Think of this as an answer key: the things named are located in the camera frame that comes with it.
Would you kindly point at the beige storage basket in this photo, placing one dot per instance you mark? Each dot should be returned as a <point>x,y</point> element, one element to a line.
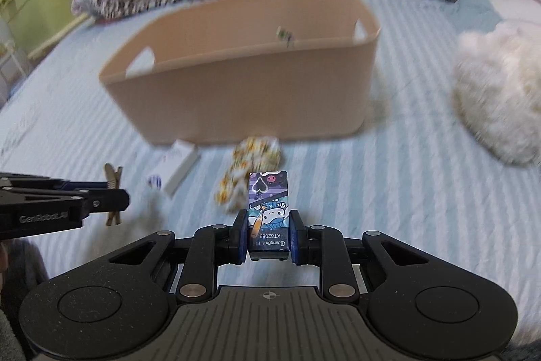
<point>253,90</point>

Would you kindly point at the small white box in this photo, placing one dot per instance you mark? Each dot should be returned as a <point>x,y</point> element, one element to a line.
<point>179,164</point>

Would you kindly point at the light blue striped bedsheet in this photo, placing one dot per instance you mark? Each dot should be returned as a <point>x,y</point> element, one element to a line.
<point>422,196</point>

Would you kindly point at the yellow floral cloth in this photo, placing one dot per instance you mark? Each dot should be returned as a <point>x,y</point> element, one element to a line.
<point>241,162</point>

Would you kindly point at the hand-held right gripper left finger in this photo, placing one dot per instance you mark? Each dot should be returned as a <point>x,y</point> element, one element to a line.
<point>241,238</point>

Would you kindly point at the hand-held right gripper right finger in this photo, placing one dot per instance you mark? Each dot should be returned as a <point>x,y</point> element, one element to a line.
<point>295,240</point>

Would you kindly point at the small green tag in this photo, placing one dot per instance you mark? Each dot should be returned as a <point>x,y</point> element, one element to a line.
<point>284,34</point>

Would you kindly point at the cartoon playing card box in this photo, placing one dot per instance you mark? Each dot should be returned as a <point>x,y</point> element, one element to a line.
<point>269,208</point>

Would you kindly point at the small blue white object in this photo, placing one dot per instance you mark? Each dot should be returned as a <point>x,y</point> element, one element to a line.
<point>154,180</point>

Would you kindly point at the white fluffy pillow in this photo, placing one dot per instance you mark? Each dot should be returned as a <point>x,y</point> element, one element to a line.
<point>498,90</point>

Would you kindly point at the grey clothing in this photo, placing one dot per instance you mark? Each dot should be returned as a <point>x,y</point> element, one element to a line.
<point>17,301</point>

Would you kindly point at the wooden clothespin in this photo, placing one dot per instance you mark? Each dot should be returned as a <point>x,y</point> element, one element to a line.
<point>113,175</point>

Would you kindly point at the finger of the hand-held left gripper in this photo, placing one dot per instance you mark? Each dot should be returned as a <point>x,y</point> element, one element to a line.
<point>42,213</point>
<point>42,181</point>

